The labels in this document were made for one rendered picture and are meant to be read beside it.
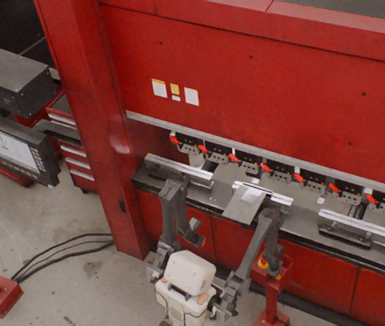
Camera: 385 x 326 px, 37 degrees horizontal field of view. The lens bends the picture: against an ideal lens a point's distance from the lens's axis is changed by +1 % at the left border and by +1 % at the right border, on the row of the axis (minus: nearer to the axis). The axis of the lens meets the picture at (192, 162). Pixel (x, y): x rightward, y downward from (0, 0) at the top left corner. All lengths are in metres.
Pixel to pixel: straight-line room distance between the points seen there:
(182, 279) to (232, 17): 1.27
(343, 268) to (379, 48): 1.53
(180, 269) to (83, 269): 1.90
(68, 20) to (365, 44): 1.48
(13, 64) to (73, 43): 0.35
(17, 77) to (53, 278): 1.98
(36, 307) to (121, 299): 0.64
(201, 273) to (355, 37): 1.28
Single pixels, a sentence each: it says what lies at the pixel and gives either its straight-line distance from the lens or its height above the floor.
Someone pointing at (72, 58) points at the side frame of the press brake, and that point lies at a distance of 3.25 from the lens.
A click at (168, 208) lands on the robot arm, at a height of 1.54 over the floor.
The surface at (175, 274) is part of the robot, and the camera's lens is 2.84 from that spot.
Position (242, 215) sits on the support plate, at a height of 1.00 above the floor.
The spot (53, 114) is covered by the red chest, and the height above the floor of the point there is 0.97.
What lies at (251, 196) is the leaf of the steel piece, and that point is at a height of 1.00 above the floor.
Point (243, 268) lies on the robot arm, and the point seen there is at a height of 1.32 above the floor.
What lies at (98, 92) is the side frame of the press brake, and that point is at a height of 1.69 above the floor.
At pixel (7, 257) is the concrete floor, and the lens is 4.91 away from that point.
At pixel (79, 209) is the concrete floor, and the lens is 5.01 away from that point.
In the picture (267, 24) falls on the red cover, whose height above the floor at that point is 2.23.
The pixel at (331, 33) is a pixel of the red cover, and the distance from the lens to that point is 2.61.
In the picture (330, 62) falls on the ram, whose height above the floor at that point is 2.09.
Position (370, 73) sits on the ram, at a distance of 2.69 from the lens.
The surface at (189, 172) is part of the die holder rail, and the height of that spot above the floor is 0.97.
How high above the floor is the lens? 3.70
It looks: 46 degrees down
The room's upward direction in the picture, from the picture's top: 8 degrees counter-clockwise
